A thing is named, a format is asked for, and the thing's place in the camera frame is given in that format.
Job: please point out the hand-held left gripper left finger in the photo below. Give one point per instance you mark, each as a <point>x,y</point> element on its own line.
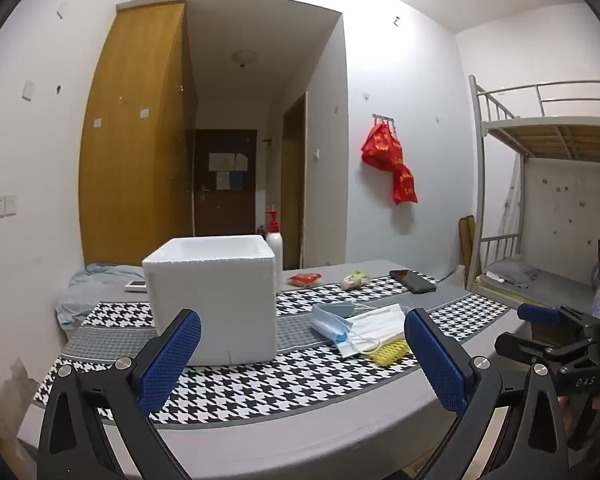
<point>172,355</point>

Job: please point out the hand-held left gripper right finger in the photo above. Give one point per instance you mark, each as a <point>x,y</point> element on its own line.
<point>435,360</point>

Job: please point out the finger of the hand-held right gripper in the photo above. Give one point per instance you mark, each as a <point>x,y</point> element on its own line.
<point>520,345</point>
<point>540,314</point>

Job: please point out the yellow cleaning sponge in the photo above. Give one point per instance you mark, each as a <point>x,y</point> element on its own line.
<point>390,352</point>

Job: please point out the white foam box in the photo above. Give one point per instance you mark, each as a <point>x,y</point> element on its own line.
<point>210,300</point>

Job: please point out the white face mask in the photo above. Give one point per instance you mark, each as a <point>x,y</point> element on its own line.
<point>375,325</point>

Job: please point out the blue face mask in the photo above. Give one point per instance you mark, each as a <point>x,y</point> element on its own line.
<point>327,322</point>

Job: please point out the grey bunk bedding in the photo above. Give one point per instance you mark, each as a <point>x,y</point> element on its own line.
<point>520,275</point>

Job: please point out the small white device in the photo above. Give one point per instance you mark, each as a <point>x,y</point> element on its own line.
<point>135,286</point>

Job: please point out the black smartphone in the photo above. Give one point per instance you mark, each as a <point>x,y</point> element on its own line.
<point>412,281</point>

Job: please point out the wooden boards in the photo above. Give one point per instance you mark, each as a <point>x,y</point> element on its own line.
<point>467,245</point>

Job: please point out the blue-grey cloth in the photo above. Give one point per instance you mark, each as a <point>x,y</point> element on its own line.
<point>95,290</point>

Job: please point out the houndstooth blanket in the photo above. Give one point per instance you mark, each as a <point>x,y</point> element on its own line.
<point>280,385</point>

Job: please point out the pale snack packet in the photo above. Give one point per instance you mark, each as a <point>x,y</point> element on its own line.
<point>355,281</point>

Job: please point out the white pump lotion bottle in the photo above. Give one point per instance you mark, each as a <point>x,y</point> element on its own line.
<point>275,255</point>

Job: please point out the red snack packet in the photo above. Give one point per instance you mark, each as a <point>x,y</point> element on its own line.
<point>304,280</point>

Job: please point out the dark brown door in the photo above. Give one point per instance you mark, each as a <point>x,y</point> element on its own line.
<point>230,210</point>

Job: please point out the white metal bunk bed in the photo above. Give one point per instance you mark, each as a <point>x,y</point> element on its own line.
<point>480,160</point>

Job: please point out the red printed bag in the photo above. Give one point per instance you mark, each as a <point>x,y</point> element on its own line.
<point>380,147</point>
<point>405,185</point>

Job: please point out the white paper notice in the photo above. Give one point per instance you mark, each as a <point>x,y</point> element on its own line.
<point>222,181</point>
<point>241,161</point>
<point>221,161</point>

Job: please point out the blue paper notice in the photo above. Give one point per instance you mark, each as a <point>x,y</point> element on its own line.
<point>236,180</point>

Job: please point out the wooden wardrobe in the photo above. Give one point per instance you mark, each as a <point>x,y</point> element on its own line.
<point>130,160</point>

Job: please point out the wooden side door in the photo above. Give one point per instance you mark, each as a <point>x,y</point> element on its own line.
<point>294,185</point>

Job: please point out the round ceiling lamp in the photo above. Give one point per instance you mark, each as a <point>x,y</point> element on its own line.
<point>244,57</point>

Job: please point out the white wall socket panel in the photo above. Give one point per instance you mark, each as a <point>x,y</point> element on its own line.
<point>4,206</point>

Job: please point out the metal wall hook rack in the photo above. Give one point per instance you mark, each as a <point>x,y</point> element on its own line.
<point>384,117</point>

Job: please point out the white wall plate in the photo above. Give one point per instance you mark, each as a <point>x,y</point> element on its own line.
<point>28,90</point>

